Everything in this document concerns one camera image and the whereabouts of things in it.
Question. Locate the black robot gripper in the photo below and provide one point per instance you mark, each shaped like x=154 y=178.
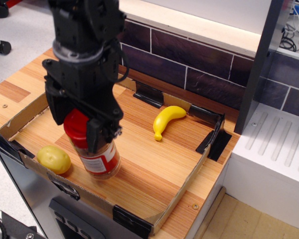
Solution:
x=87 y=87

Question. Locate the basil bottle with red cap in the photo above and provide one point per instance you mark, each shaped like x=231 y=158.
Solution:
x=99 y=157

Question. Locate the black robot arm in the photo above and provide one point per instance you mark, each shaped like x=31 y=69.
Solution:
x=86 y=30

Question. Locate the cardboard fence with black tape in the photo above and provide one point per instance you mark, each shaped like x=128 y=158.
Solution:
x=151 y=174

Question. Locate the yellow toy potato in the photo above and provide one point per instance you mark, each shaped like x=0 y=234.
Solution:
x=54 y=158

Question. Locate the yellow toy banana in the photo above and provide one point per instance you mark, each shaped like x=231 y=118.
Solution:
x=164 y=117

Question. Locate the black toy oven front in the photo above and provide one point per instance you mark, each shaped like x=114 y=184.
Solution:
x=71 y=225

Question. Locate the black office chair wheel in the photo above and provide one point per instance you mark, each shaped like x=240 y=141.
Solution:
x=5 y=47

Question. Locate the white toy sink drainboard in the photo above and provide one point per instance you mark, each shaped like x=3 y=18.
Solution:
x=263 y=170

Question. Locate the dark grey vertical post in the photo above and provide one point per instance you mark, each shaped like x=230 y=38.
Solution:
x=268 y=45

